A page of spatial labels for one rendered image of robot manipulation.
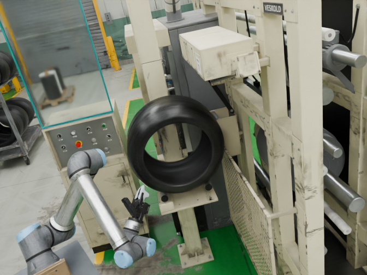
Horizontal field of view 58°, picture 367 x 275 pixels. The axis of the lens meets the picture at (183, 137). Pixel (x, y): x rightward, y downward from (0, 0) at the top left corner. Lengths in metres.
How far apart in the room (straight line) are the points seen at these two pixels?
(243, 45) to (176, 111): 0.53
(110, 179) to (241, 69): 1.69
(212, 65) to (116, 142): 1.40
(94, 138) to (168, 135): 0.70
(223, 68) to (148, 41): 0.69
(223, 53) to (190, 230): 1.60
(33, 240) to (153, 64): 1.27
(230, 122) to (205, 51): 0.84
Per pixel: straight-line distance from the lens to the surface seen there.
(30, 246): 2.21
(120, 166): 2.76
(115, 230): 1.76
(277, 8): 1.45
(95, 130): 2.69
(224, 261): 2.87
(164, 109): 1.83
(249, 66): 1.48
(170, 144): 2.30
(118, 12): 10.90
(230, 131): 2.28
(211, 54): 1.53
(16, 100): 6.23
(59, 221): 2.25
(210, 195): 2.18
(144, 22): 2.09
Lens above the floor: 2.07
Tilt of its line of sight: 25 degrees down
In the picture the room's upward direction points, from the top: 12 degrees counter-clockwise
